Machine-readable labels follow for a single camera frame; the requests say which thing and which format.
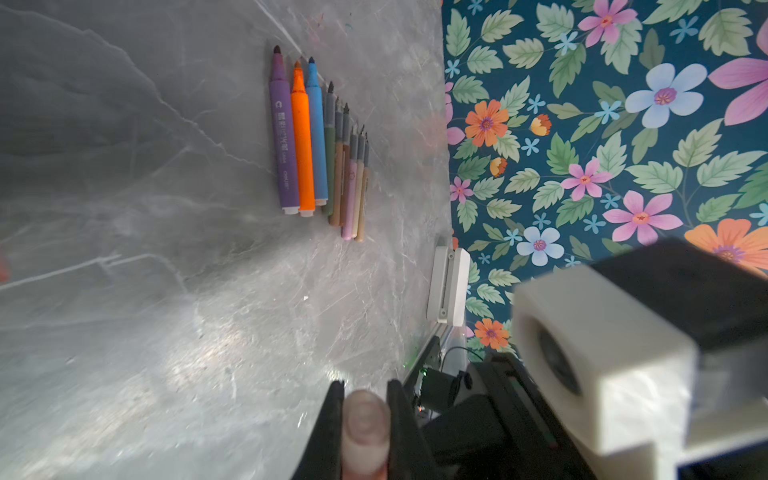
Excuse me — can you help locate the beige capybara pen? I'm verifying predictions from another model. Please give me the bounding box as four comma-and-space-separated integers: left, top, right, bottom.
352, 127, 367, 238

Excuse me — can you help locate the white wall box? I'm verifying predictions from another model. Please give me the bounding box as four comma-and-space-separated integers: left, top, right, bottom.
427, 245, 471, 327

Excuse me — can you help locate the blue highlighter pen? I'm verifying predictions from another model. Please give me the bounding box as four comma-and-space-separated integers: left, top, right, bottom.
306, 57, 329, 206

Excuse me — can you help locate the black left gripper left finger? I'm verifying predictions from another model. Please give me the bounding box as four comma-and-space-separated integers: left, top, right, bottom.
291, 380, 345, 480

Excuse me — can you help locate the lilac cap beige pen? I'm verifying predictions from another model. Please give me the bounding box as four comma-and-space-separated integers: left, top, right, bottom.
354, 134, 370, 242

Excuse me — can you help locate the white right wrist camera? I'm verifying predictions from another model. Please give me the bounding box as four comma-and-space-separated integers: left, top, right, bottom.
513, 240, 767, 479

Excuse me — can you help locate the orange highlighter pen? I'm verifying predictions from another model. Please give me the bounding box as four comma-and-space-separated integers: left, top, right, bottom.
291, 61, 316, 218

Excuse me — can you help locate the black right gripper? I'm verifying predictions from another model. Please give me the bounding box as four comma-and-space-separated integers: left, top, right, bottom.
418, 353, 596, 479

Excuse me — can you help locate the tan brown pen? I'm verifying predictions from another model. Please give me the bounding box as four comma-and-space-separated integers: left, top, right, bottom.
330, 98, 344, 227

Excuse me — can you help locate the brown lilac pen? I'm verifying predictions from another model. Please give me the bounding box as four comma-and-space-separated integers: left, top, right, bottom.
342, 123, 359, 241

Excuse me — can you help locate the purple highlighter pen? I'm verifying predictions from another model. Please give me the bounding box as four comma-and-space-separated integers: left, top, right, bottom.
269, 45, 300, 215

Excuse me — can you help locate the green fountain pen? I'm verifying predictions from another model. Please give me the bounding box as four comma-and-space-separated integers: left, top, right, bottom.
324, 82, 337, 217

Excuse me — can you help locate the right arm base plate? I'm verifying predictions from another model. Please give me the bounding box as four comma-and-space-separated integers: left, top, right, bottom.
403, 323, 470, 419

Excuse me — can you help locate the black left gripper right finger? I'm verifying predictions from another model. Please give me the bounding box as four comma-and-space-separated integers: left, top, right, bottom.
386, 379, 443, 480

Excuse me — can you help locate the frosted pink highlighter cap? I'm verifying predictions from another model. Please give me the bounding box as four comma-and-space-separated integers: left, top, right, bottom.
341, 390, 391, 480

